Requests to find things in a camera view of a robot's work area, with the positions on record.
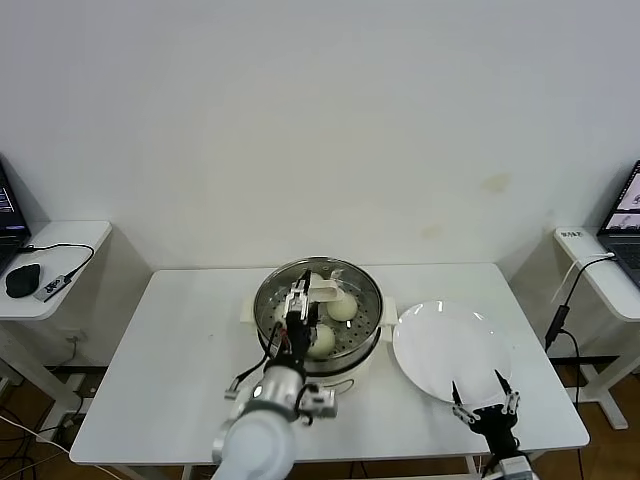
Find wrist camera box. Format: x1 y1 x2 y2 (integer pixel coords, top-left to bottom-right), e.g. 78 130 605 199
298 382 340 420
499 457 531 480

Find black computer mouse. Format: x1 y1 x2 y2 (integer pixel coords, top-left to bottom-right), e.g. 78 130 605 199
4 263 41 300

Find cream electric cooking pot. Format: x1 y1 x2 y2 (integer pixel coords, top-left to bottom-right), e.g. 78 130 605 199
239 294 399 402

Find white round plate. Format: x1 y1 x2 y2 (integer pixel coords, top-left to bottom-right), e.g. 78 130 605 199
391 299 514 406

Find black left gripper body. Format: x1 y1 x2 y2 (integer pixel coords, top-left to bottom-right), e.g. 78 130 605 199
279 310 322 370

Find white side table with label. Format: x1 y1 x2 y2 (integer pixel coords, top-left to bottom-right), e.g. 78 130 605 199
552 225 640 431

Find white floor cable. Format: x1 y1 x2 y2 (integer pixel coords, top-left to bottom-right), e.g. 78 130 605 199
0 415 71 451

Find white laptop cable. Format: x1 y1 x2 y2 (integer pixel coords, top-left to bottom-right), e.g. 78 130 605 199
551 252 617 305

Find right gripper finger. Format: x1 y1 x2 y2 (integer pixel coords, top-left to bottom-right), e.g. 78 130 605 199
493 368 522 415
450 379 476 425

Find black cable with adapter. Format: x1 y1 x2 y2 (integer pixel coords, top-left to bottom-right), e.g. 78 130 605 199
543 254 617 406

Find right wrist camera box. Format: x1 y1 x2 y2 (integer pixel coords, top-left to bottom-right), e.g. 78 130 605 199
499 457 531 480

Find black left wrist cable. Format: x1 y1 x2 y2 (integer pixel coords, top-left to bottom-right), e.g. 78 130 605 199
232 322 289 387

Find black floor cables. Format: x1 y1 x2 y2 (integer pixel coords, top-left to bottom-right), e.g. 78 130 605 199
0 432 36 480

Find black laptop with dark screen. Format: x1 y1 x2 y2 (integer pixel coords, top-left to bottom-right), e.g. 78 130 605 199
0 153 32 276

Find white side table with mouse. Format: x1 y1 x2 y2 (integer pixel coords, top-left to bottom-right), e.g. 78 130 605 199
0 220 112 441

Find black usb hub cable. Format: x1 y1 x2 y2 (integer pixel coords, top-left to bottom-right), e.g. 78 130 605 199
18 242 95 282

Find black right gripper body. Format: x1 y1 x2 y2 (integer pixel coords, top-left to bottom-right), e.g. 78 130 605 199
470 405 521 459

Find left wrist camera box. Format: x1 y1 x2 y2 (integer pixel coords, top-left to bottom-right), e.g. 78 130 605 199
298 382 340 420

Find perforated steel steamer basket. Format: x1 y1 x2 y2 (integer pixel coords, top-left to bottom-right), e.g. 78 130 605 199
252 257 385 364

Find grey laptop with bright screen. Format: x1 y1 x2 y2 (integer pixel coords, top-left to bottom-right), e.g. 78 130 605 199
597 159 640 289

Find grey usb hub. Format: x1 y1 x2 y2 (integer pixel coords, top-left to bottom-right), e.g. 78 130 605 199
33 273 70 304

